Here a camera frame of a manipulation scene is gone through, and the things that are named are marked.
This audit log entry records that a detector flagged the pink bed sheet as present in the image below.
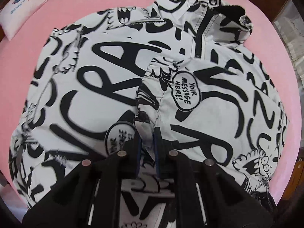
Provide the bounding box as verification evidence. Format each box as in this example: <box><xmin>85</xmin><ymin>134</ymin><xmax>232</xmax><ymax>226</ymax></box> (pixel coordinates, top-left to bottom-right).
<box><xmin>1</xmin><ymin>0</ymin><xmax>301</xmax><ymax>202</ymax></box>

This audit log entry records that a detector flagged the grey covered furniture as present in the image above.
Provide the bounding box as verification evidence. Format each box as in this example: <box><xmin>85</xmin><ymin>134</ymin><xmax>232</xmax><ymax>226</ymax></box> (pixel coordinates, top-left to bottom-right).
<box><xmin>273</xmin><ymin>0</ymin><xmax>303</xmax><ymax>95</ymax></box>

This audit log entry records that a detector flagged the black white graffiti jacket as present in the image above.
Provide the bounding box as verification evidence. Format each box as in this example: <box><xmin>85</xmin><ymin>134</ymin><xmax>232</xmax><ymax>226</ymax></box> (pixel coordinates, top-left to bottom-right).
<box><xmin>9</xmin><ymin>0</ymin><xmax>288</xmax><ymax>227</ymax></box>

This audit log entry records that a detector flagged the small white printed pillow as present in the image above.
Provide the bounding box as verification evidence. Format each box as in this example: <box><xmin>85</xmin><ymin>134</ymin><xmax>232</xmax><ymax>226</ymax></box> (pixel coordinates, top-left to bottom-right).
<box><xmin>1</xmin><ymin>0</ymin><xmax>49</xmax><ymax>41</ymax></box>

